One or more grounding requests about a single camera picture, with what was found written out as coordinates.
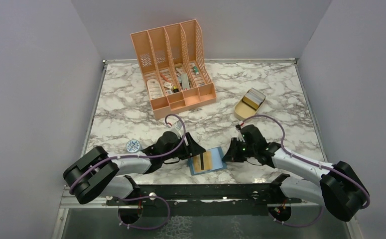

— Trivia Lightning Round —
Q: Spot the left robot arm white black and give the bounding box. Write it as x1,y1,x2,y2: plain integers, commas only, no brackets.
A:
63,131,206,205

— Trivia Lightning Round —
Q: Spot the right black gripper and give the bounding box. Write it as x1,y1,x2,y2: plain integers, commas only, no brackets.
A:
222,137,257,162

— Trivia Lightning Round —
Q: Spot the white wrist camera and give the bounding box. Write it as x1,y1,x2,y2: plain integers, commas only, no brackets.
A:
235,124,245,142
169,120,184,138

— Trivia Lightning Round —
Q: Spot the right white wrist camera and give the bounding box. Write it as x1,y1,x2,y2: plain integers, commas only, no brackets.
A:
235,124,245,142

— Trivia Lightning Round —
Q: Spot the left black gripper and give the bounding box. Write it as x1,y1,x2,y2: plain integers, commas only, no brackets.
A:
162,132,206,161

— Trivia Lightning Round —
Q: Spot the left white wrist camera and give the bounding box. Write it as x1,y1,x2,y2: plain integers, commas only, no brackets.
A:
169,120,184,138

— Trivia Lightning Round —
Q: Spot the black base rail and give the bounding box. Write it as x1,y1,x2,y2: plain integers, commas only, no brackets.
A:
106,183,301,217

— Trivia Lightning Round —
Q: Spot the stack of credit cards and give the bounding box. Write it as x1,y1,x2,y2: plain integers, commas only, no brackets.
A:
242,88,266,111

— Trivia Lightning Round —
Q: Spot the orange plastic desk organizer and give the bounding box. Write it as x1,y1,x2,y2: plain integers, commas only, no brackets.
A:
130,19,217,120

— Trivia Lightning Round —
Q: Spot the blue card holder wallet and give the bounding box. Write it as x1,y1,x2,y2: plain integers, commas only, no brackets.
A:
188,147,227,176

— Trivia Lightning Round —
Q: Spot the beige oval card tray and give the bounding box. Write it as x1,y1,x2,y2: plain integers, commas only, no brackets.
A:
234,95,261,120

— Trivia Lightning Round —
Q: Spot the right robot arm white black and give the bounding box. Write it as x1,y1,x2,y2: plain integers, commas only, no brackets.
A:
222,125,369,222

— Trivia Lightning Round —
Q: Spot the blue white round coaster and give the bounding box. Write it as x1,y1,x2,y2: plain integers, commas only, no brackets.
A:
126,139,142,153

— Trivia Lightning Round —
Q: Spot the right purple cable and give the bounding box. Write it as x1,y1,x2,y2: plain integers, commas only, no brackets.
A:
236,114,371,228

